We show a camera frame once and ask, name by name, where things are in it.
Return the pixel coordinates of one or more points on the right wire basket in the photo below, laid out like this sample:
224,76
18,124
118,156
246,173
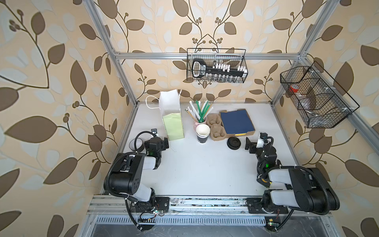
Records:
322,101

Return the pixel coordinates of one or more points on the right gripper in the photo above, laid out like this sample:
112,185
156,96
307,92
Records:
253,143

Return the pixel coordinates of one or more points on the white green paper bag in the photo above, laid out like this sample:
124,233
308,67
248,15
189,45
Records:
170,110

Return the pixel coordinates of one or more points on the back wire basket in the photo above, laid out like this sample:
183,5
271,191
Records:
231,56

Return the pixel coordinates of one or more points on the white wrapped straw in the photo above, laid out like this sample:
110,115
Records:
194,111

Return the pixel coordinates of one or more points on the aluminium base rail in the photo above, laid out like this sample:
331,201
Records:
185,210

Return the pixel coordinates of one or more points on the brown pulp cup carrier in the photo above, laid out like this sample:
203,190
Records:
217,131

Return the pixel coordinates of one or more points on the grey tape roll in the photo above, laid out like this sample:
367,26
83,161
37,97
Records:
140,146

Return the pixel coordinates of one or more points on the pink straw holder cup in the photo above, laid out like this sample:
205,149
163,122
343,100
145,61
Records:
196,123

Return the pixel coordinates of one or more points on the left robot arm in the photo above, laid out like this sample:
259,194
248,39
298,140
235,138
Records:
124,178

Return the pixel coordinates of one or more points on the black plastic cup lid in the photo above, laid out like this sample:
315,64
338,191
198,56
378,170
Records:
234,143

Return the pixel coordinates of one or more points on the red item in basket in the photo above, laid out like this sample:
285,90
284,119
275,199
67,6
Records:
294,88

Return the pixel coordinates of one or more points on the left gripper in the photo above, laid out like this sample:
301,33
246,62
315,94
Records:
163,143

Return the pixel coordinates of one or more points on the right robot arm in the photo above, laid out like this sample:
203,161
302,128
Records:
288,187

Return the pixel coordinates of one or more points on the black paper coffee cup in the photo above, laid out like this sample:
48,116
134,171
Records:
202,133

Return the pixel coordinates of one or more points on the wire basket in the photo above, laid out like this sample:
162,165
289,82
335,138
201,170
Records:
231,56
322,101

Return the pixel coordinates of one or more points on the black tool in basket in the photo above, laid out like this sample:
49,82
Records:
200,69

